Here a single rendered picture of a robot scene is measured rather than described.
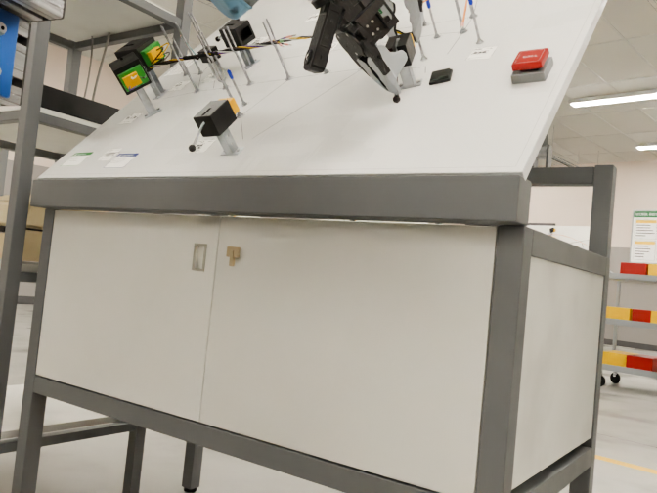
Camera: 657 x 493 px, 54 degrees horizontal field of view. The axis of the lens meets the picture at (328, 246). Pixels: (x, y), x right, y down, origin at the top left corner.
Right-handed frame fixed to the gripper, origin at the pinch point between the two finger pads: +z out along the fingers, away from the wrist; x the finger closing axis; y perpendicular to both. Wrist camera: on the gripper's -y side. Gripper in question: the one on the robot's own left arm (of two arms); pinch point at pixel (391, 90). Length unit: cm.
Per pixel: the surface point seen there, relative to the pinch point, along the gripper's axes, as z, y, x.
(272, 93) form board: -7.3, -8.3, 38.6
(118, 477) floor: 55, -117, 91
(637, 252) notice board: 759, 440, 742
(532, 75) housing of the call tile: 11.1, 15.7, -13.4
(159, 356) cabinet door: 11, -65, 21
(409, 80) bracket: 3.2, 6.5, 7.2
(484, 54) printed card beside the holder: 9.0, 20.1, 3.9
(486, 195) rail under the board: 11.7, -8.6, -28.2
